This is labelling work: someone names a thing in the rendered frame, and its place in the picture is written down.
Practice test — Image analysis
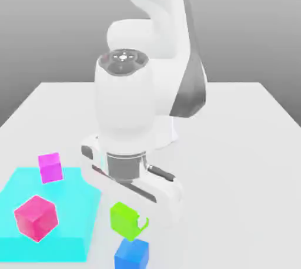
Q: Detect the small magenta cube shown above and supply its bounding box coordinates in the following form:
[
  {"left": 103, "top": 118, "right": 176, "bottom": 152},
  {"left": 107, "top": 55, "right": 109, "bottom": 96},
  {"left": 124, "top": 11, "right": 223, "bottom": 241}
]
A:
[{"left": 38, "top": 152, "right": 65, "bottom": 184}]

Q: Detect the small pink cube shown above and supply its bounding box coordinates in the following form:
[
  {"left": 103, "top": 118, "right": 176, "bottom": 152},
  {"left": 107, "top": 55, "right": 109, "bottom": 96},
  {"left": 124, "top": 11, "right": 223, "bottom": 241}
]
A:
[{"left": 14, "top": 194, "right": 59, "bottom": 243}]

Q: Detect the large cyan box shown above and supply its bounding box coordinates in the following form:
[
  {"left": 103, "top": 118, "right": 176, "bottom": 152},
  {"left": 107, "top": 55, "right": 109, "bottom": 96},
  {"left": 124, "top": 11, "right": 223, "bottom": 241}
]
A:
[{"left": 0, "top": 166, "right": 102, "bottom": 263}]

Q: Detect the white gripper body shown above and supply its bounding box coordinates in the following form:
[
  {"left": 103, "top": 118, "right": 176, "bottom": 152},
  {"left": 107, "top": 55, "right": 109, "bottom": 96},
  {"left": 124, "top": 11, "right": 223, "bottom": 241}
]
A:
[{"left": 81, "top": 157, "right": 183, "bottom": 228}]

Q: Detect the small blue cube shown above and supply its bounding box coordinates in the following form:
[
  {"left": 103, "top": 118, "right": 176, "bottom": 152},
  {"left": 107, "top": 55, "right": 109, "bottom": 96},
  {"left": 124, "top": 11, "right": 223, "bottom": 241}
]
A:
[{"left": 114, "top": 237, "right": 150, "bottom": 269}]

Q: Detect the small green cube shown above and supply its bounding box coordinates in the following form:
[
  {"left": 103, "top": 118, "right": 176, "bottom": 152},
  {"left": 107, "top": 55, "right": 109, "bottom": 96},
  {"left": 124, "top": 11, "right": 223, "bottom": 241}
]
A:
[{"left": 109, "top": 201, "right": 150, "bottom": 242}]

